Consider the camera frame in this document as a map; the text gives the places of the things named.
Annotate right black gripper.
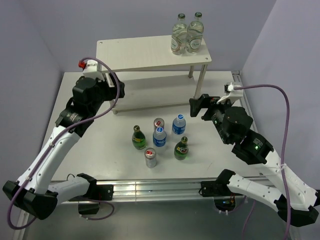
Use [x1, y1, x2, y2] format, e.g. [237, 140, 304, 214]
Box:
[188, 92, 234, 143]

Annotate green Perrier bottle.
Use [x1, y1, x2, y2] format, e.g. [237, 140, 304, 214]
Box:
[174, 136, 189, 160]
[132, 125, 147, 150]

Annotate clear glass bottle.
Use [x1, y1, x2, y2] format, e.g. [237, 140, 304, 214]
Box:
[171, 13, 188, 55]
[186, 12, 204, 53]

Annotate red bull can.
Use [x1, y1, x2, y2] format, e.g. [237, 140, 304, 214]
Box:
[144, 147, 157, 168]
[153, 117, 165, 131]

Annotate Red Bull can front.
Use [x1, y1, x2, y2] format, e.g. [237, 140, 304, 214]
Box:
[144, 147, 157, 168]

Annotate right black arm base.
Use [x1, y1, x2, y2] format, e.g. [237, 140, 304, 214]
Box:
[198, 180, 247, 215]

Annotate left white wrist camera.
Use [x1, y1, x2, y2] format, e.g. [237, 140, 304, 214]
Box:
[78, 59, 104, 80]

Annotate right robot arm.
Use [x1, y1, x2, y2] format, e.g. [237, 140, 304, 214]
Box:
[189, 94, 320, 227]

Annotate clear glass bottle right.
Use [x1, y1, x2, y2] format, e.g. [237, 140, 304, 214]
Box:
[186, 12, 204, 53]

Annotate white two-tier shelf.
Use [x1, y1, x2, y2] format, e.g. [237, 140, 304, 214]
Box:
[96, 35, 212, 114]

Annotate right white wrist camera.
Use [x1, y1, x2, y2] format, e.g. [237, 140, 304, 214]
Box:
[217, 82, 244, 105]

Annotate Pocari Sweat bottle front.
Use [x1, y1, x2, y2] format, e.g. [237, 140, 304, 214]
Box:
[152, 126, 167, 154]

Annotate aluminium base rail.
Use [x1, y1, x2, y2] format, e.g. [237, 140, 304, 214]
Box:
[22, 177, 276, 204]

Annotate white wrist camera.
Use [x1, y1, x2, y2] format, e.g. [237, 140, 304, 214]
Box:
[78, 59, 104, 80]
[217, 82, 244, 105]

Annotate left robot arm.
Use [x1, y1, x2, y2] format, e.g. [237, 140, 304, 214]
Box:
[2, 73, 125, 220]

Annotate pocari sweat bottle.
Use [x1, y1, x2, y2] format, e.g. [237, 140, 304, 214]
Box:
[152, 126, 167, 154]
[171, 114, 187, 142]

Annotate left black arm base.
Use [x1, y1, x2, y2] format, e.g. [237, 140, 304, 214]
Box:
[78, 184, 115, 218]

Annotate clear glass bottle left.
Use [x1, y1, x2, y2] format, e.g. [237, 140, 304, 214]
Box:
[171, 13, 188, 55]

